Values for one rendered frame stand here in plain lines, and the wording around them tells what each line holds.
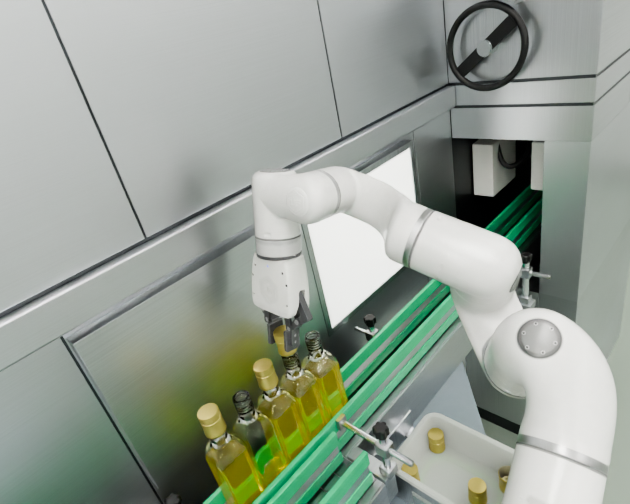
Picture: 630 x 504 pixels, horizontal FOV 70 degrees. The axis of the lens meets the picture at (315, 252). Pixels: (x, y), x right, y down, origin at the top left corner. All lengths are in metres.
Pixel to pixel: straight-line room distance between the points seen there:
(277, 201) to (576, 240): 0.99
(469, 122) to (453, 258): 0.89
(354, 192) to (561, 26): 0.75
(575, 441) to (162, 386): 0.61
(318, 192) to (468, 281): 0.23
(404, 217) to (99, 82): 0.46
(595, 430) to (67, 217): 0.69
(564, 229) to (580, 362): 0.95
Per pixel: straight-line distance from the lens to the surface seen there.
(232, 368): 0.92
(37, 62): 0.72
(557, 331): 0.53
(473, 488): 1.02
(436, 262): 0.58
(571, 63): 1.30
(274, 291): 0.74
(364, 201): 0.71
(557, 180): 1.39
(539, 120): 1.35
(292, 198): 0.64
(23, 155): 0.71
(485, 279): 0.57
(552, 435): 0.54
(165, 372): 0.84
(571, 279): 1.53
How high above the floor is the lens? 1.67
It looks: 28 degrees down
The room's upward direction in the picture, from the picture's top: 13 degrees counter-clockwise
